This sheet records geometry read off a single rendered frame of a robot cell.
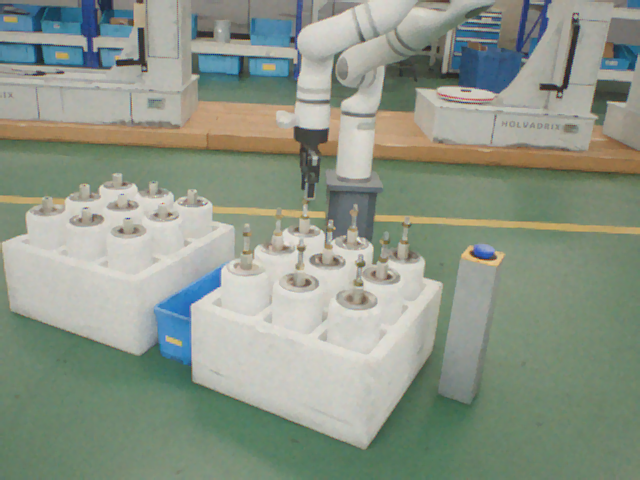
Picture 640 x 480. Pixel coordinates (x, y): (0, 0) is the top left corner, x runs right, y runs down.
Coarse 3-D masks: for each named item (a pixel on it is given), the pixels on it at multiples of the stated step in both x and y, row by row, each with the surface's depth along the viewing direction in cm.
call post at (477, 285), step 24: (480, 264) 115; (456, 288) 118; (480, 288) 116; (456, 312) 120; (480, 312) 118; (456, 336) 122; (480, 336) 119; (456, 360) 123; (480, 360) 123; (456, 384) 125
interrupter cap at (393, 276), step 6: (366, 270) 122; (372, 270) 122; (390, 270) 123; (366, 276) 119; (372, 276) 120; (390, 276) 121; (396, 276) 120; (372, 282) 118; (378, 282) 117; (384, 282) 117; (390, 282) 118; (396, 282) 118
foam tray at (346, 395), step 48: (432, 288) 133; (192, 336) 122; (240, 336) 116; (288, 336) 111; (384, 336) 113; (432, 336) 139; (240, 384) 120; (288, 384) 114; (336, 384) 109; (384, 384) 112; (336, 432) 113
